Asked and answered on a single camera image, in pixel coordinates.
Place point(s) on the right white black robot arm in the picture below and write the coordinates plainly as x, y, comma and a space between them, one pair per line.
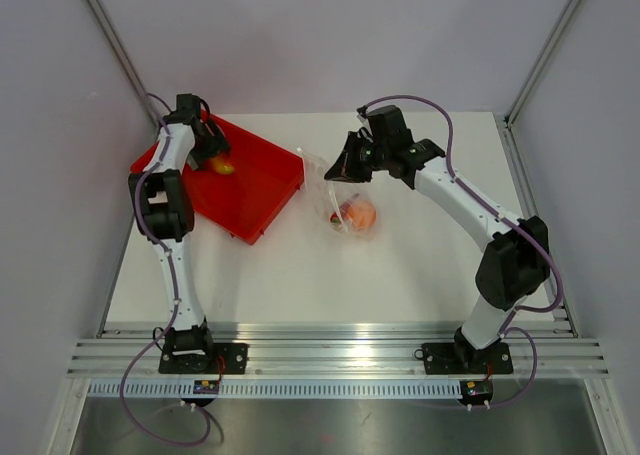
515, 258

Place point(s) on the red yellow mango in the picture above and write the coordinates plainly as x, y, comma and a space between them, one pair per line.
221, 166

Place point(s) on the clear dotted zip bag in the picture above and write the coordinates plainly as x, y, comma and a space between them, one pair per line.
322, 198

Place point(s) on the left aluminium frame post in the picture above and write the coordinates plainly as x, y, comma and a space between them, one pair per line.
100, 14

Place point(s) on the orange round fruit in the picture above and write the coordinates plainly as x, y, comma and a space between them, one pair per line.
362, 214

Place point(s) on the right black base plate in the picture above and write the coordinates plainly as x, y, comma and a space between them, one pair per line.
446, 358

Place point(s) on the aluminium frame post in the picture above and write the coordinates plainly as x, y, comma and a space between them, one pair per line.
100, 14
551, 45

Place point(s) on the red chili pepper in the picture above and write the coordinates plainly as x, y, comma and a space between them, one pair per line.
340, 212

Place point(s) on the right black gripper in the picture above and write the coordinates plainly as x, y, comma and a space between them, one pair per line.
346, 169

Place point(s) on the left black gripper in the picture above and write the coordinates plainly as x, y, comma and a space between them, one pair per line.
216, 146

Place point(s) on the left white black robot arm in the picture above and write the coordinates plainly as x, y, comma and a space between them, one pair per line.
187, 138

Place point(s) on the white slotted cable duct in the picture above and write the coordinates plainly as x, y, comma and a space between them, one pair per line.
282, 389

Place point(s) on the right aluminium frame post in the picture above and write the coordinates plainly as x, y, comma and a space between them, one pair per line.
551, 45

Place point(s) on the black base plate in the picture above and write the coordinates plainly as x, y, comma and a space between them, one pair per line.
446, 358
226, 359

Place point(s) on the right small circuit board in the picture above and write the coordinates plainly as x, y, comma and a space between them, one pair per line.
476, 393

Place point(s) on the small circuit board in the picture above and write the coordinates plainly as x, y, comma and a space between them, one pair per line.
206, 387
476, 393

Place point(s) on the left small circuit board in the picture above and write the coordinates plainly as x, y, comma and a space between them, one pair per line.
206, 387

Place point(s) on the aluminium mounting rail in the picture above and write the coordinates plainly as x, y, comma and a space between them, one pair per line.
350, 350

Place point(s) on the red plastic tray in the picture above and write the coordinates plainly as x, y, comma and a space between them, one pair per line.
246, 202

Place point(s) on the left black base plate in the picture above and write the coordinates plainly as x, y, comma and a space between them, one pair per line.
226, 359

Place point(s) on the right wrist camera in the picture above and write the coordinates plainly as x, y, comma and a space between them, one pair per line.
363, 110

